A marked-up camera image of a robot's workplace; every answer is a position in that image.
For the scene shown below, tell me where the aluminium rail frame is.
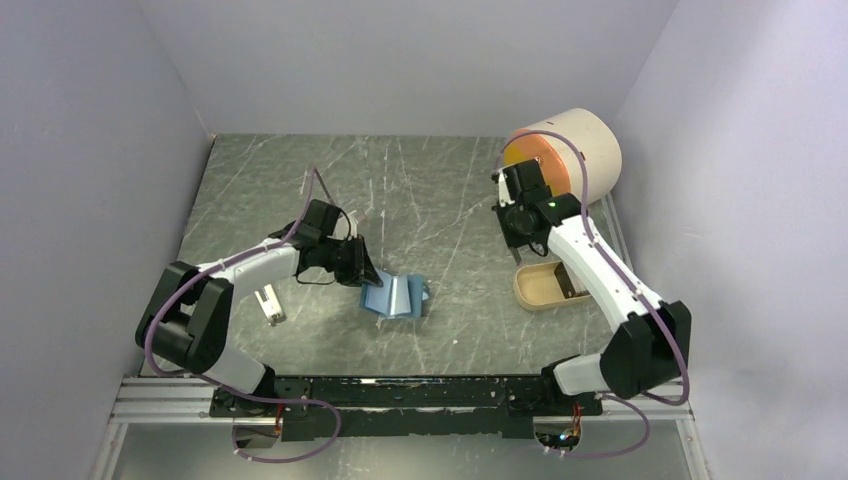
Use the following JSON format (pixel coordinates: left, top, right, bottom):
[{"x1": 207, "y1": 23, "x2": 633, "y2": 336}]
[{"x1": 109, "y1": 198, "x2": 697, "y2": 425}]

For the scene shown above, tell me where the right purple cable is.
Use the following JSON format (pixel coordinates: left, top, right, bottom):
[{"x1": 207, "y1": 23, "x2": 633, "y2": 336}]
[{"x1": 493, "y1": 129, "x2": 692, "y2": 460}]

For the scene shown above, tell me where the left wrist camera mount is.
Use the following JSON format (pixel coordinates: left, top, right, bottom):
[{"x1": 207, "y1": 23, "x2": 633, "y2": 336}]
[{"x1": 340, "y1": 210, "x2": 368, "y2": 239}]

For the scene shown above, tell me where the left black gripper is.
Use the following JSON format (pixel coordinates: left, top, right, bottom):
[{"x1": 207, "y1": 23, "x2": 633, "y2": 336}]
[{"x1": 320, "y1": 234, "x2": 385, "y2": 290}]

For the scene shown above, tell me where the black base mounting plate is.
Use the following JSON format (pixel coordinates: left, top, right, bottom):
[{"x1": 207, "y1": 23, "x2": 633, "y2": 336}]
[{"x1": 209, "y1": 374, "x2": 603, "y2": 441}]

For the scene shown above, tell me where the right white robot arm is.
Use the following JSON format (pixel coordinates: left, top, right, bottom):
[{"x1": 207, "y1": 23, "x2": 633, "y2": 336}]
[{"x1": 492, "y1": 160, "x2": 692, "y2": 414}]

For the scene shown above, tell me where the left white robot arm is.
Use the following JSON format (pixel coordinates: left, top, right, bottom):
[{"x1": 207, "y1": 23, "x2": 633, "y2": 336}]
[{"x1": 135, "y1": 200, "x2": 382, "y2": 416}]

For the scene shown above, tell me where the small white plastic piece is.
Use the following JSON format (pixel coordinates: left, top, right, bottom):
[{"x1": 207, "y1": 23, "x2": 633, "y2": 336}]
[{"x1": 254, "y1": 284, "x2": 286, "y2": 327}]

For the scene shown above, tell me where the blue card holder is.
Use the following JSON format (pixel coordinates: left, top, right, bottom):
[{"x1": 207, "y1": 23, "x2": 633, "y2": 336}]
[{"x1": 360, "y1": 270, "x2": 430, "y2": 319}]

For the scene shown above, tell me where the beige oval tray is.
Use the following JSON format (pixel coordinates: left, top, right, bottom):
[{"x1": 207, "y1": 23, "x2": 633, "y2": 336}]
[{"x1": 513, "y1": 261, "x2": 591, "y2": 312}]

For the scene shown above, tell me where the beige cylindrical drawer box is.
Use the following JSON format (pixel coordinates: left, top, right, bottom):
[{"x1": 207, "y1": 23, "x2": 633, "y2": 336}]
[{"x1": 503, "y1": 108, "x2": 622, "y2": 204}]

